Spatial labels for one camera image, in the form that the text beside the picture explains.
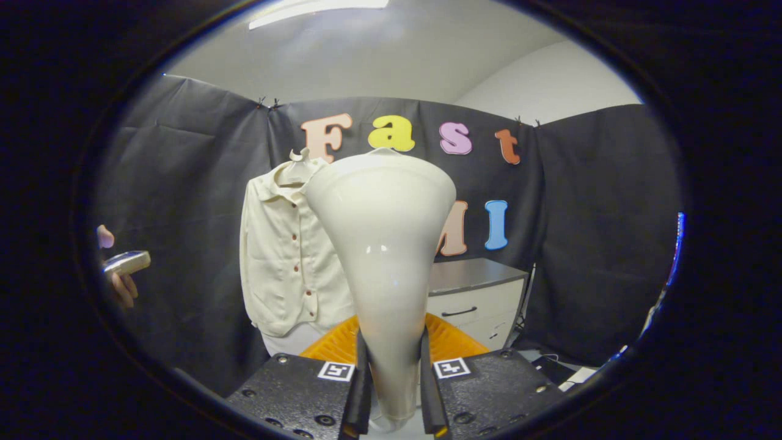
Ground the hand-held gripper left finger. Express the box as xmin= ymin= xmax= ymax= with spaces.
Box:
xmin=225 ymin=313 xmax=372 ymax=440

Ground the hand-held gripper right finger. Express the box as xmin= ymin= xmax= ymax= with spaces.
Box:
xmin=418 ymin=312 xmax=568 ymax=440

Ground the cream garment steamer head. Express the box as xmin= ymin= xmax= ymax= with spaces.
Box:
xmin=304 ymin=152 xmax=457 ymax=422

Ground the cream button shirt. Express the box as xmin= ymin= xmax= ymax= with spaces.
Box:
xmin=239 ymin=156 xmax=358 ymax=338

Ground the beige smartphone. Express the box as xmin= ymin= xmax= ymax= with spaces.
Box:
xmin=102 ymin=251 xmax=152 ymax=277

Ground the white drawer cabinet grey top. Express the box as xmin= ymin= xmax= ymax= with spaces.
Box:
xmin=426 ymin=257 xmax=530 ymax=352

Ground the white plastic hanger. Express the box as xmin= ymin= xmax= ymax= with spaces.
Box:
xmin=278 ymin=147 xmax=313 ymax=187

